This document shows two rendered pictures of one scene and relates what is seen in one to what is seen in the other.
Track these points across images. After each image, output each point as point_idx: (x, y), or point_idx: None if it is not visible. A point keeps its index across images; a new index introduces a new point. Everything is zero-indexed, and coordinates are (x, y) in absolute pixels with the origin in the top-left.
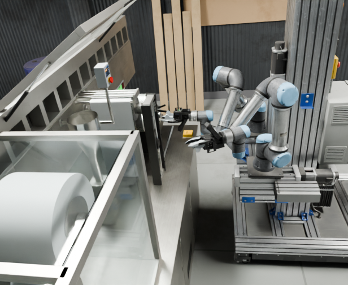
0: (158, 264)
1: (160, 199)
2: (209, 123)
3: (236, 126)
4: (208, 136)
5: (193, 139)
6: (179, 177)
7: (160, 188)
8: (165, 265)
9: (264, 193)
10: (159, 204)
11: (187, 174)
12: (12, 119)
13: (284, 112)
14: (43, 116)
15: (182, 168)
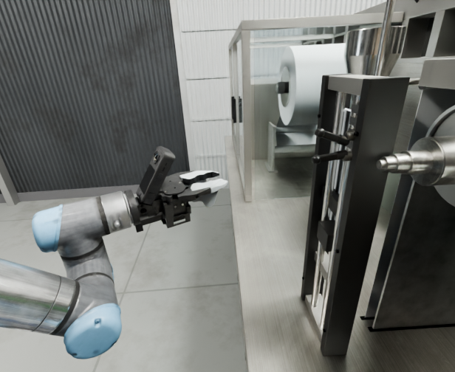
0: (244, 190)
1: (282, 262)
2: (156, 150)
3: (71, 209)
4: (168, 184)
5: (207, 181)
6: (268, 323)
7: (297, 286)
8: (238, 198)
9: None
10: (279, 254)
11: (249, 339)
12: (425, 3)
13: None
14: None
15: (273, 364)
